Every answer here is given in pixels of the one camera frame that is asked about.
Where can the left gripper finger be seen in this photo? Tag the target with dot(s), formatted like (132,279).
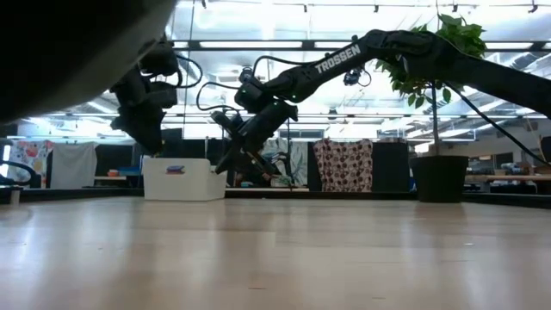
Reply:
(140,135)
(157,138)

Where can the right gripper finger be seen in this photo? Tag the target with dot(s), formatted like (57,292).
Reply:
(226,159)
(260,165)

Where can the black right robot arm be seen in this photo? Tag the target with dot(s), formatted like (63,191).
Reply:
(430,56)

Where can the white plastic basket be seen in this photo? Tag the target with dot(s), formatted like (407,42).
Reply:
(185,185)

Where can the black monitor screen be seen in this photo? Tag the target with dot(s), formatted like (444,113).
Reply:
(172,142)

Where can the blue box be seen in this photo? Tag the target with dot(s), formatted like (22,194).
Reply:
(129,171)

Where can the leaf print banner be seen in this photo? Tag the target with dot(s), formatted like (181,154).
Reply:
(297,159)

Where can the small orange bowl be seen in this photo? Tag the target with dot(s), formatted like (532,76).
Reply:
(113,173)

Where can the grey cloth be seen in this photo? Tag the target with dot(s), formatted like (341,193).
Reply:
(73,163)

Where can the brown dotted cloth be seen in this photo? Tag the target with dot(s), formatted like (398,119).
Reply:
(342,165)

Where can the large dark blurred object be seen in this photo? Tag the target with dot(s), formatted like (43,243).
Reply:
(51,43)

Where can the colourful floral cloth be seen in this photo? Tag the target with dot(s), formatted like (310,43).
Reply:
(30,153)

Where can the black partition panel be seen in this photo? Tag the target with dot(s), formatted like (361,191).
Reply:
(389,168)

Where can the black plant pot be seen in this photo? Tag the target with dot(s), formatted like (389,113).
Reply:
(439,178)

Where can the green potted tree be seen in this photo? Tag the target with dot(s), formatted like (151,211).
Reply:
(456,34)

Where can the wooden side table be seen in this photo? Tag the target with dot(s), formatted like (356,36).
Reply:
(516,177)

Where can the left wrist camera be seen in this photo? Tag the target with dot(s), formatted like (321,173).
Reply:
(163,94)

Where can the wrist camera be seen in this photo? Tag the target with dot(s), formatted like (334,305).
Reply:
(251,90)
(163,94)

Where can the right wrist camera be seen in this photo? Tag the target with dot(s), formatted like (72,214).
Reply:
(251,90)

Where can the black aluminium table frame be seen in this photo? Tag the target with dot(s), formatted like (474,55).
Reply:
(370,195)

